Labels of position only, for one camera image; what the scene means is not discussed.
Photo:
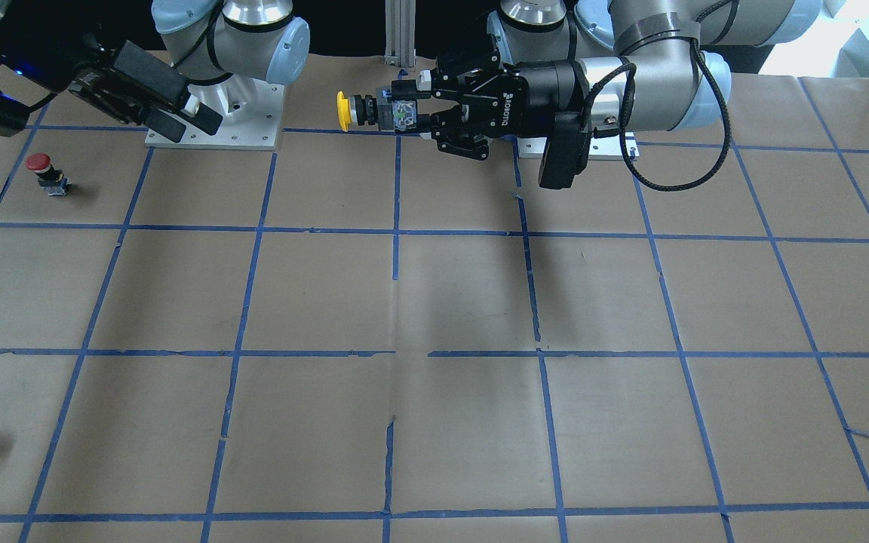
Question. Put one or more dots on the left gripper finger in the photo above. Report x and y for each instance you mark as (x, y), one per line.
(468, 71)
(464, 131)

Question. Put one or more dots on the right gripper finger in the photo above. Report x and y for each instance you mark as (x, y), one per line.
(136, 61)
(143, 100)

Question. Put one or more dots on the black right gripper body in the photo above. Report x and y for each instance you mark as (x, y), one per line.
(65, 59)

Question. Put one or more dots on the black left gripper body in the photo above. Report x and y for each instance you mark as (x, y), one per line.
(542, 87)

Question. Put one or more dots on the yellow push button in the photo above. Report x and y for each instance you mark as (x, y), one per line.
(383, 112)

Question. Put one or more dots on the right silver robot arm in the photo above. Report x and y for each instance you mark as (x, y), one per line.
(210, 42)

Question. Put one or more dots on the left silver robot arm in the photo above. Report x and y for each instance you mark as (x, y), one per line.
(594, 70)

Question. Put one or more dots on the red push button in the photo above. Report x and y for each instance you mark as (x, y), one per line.
(53, 181)

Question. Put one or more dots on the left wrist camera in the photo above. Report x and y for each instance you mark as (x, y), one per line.
(566, 151)

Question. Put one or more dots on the aluminium frame post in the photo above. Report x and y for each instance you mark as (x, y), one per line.
(399, 31)

